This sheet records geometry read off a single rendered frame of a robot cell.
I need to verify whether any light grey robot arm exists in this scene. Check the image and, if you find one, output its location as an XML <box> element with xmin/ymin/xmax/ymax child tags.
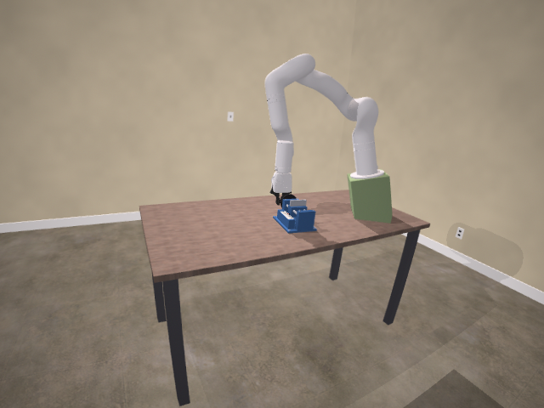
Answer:
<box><xmin>265</xmin><ymin>54</ymin><xmax>384</xmax><ymax>179</ymax></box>

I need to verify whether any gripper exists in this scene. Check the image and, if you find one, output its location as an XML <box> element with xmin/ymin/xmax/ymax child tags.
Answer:
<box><xmin>270</xmin><ymin>172</ymin><xmax>292</xmax><ymax>206</ymax></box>

